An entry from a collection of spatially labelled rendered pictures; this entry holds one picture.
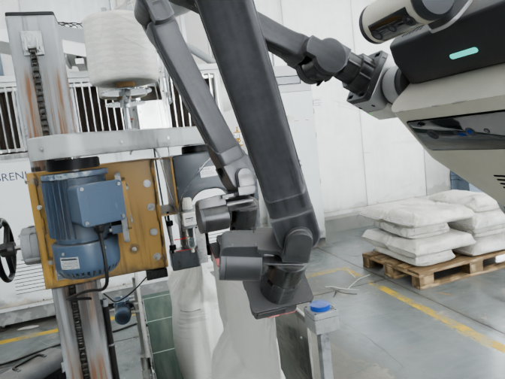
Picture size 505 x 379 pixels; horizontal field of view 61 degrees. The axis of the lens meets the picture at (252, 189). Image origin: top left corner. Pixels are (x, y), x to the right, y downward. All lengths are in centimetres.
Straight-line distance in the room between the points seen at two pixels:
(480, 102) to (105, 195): 74
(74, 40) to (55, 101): 252
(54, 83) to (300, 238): 93
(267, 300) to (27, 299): 362
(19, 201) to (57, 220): 298
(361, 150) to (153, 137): 515
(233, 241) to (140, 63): 59
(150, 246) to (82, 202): 35
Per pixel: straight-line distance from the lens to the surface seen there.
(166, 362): 220
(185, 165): 125
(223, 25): 45
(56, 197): 106
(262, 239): 60
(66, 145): 103
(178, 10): 380
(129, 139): 110
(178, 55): 90
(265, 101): 48
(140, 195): 125
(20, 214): 407
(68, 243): 108
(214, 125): 88
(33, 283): 416
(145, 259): 128
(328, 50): 99
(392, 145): 644
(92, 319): 138
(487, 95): 77
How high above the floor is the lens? 136
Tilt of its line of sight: 6 degrees down
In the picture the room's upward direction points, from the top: 6 degrees counter-clockwise
